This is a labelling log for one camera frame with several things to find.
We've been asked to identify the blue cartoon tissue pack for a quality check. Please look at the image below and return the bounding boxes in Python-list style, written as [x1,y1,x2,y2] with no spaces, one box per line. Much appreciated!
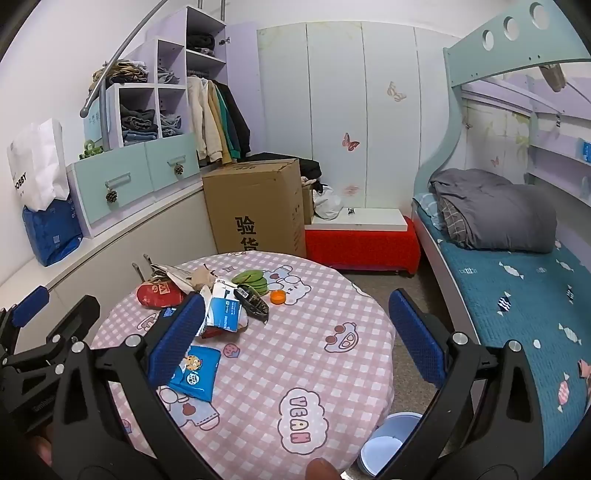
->
[167,346,221,402]

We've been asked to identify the beige paper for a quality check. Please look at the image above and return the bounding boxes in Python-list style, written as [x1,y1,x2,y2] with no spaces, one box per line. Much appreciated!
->
[189,264,216,292]

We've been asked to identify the blue white paper package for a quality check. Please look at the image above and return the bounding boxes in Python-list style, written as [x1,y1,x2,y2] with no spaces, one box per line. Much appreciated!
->
[198,279,242,336]

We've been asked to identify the black snack wrapper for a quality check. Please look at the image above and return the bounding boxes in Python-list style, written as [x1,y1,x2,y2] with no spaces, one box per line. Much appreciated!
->
[233,284,270,324]

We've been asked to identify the green leaf plush toy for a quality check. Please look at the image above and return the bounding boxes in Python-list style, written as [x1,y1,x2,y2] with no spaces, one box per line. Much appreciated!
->
[231,270,269,296]

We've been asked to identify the orange bottle cap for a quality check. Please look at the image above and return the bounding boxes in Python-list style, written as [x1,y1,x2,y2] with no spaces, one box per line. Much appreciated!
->
[270,289,287,305]

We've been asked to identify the light blue trash bin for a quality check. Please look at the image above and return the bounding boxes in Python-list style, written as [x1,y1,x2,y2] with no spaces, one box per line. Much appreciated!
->
[358,412,422,477]

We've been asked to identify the person left hand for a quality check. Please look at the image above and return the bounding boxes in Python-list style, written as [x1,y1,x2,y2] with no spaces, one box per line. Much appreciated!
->
[29,436,52,467]

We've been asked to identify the person right hand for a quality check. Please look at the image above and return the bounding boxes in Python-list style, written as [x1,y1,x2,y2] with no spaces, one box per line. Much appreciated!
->
[304,458,341,480]

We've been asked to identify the white low cabinet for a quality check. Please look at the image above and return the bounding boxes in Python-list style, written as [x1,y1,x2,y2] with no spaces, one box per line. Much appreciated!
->
[1,182,216,352]

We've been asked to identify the red snack bag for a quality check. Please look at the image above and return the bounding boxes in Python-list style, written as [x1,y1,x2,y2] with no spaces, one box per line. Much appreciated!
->
[136,280,185,309]

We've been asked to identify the blue plastic bag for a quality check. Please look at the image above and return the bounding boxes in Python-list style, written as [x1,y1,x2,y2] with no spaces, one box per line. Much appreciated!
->
[22,198,83,267]

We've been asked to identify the teal bed mattress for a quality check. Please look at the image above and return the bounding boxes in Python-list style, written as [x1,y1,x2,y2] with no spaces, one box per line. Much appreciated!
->
[414,193,590,461]

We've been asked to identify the mint drawer cabinet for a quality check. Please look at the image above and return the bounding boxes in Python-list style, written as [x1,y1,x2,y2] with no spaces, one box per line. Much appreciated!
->
[67,134,199,238]

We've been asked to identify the white shopping bag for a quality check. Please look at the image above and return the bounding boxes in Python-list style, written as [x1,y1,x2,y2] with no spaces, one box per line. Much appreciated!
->
[7,118,70,212]

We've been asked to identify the pink checkered tablecloth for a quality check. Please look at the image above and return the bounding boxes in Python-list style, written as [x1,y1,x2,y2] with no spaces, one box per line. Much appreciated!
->
[90,250,398,480]

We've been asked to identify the grey folded quilt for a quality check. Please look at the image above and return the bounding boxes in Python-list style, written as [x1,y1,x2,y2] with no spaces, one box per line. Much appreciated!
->
[430,169,557,254]

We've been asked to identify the red bench with white top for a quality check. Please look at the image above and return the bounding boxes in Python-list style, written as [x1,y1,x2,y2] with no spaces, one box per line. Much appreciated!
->
[304,208,421,276]

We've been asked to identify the large cardboard box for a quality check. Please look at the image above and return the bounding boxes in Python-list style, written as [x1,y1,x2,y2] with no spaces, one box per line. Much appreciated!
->
[202,159,305,257]

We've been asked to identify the purple open shelf unit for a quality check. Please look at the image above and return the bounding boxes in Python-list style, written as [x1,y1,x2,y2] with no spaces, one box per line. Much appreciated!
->
[83,5,225,149]

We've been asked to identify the hanging clothes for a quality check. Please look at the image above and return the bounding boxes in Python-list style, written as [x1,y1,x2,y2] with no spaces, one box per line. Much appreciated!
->
[187,76,250,165]

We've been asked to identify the white plastic bag on bench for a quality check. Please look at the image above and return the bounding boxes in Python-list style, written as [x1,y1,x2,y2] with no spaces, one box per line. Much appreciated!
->
[312,184,342,220]

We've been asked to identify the curved metal pole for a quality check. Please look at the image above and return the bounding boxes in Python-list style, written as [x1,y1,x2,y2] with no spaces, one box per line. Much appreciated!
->
[79,0,167,119]

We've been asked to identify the mint bunk bed frame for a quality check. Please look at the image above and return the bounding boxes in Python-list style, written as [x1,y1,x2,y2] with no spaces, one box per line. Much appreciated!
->
[411,0,591,209]

